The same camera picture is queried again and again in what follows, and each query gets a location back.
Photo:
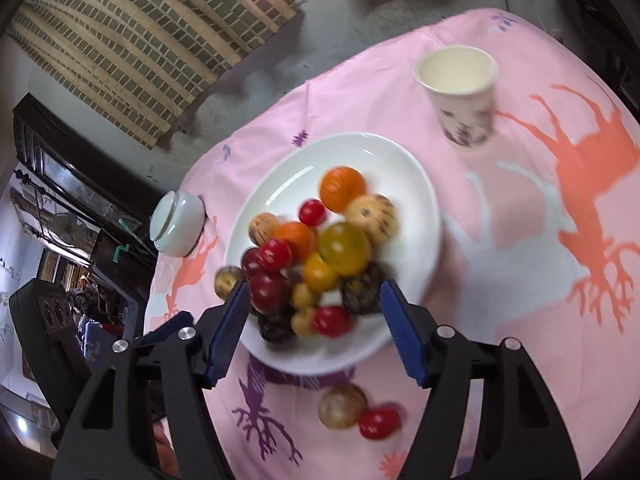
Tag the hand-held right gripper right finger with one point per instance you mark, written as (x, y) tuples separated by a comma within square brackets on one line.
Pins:
[(400, 330)]

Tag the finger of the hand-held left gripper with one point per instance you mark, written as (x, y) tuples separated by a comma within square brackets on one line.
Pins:
[(162, 329)]

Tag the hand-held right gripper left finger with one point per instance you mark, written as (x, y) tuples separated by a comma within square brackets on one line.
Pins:
[(227, 330)]

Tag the tan round fruit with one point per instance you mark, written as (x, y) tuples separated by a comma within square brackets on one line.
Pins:
[(229, 280), (342, 406)]

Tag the large dark water chestnut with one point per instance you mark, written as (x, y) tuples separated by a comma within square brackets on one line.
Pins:
[(362, 290)]

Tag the dark red tomato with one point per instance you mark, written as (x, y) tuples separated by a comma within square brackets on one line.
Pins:
[(270, 290), (251, 260)]

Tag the orange tomato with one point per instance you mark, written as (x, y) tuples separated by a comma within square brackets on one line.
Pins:
[(320, 275)]

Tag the yellow-green tomato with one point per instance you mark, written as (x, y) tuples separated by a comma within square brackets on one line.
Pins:
[(345, 247)]

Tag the small tan oval fruit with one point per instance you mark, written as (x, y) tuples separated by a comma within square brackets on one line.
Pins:
[(264, 227)]

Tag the striped yellow pepino melon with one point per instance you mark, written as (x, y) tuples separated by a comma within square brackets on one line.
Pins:
[(375, 217)]

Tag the small mandarin orange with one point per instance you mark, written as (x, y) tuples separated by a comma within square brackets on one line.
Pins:
[(297, 237)]

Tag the large mandarin orange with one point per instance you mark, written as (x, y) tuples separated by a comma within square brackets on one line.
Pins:
[(342, 187)]

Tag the white oval plate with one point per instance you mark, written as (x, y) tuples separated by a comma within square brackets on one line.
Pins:
[(390, 170)]

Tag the pink printed tablecloth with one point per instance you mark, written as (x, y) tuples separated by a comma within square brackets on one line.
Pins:
[(500, 285)]

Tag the white ceramic lidded jar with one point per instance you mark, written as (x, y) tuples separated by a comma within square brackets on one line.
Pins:
[(175, 220)]

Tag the dark wooden cabinet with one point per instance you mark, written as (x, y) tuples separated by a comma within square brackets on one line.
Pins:
[(60, 160)]

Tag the printed paper cup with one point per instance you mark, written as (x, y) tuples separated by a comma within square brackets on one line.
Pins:
[(465, 110)]

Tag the wide brick-pattern curtain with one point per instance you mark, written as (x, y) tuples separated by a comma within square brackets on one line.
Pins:
[(125, 45)]

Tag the black computer desk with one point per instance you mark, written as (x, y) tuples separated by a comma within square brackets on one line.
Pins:
[(615, 35)]

